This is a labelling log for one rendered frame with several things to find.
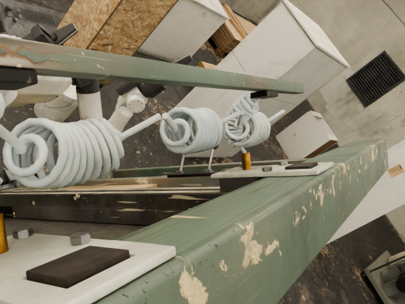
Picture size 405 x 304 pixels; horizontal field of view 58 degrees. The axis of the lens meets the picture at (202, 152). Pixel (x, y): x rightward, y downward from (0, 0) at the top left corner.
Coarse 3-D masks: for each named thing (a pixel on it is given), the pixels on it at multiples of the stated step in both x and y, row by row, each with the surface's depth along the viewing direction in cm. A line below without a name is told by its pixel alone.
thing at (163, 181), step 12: (96, 180) 149; (108, 180) 145; (120, 180) 142; (132, 180) 138; (144, 180) 135; (156, 180) 132; (168, 180) 129; (180, 180) 126; (192, 180) 123; (204, 180) 121; (216, 180) 118
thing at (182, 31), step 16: (192, 0) 418; (208, 0) 457; (176, 16) 433; (192, 16) 445; (208, 16) 457; (224, 16) 468; (160, 32) 444; (176, 32) 456; (192, 32) 470; (208, 32) 484; (144, 48) 456; (160, 48) 469; (176, 48) 483; (192, 48) 499
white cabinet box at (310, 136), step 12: (300, 120) 592; (312, 120) 580; (324, 120) 612; (288, 132) 604; (300, 132) 592; (312, 132) 579; (324, 132) 568; (288, 144) 604; (300, 144) 591; (312, 144) 579; (324, 144) 575; (288, 156) 604; (300, 156) 591; (312, 156) 610
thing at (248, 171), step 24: (240, 96) 64; (264, 96) 59; (240, 168) 69; (264, 168) 60; (312, 168) 58; (0, 192) 116; (24, 192) 105; (48, 192) 98; (72, 192) 92; (96, 192) 86; (120, 192) 82; (144, 192) 77; (168, 192) 74; (192, 192) 70; (216, 192) 67; (24, 216) 103; (48, 216) 96; (72, 216) 91; (96, 216) 86; (120, 216) 82; (144, 216) 78; (168, 216) 74
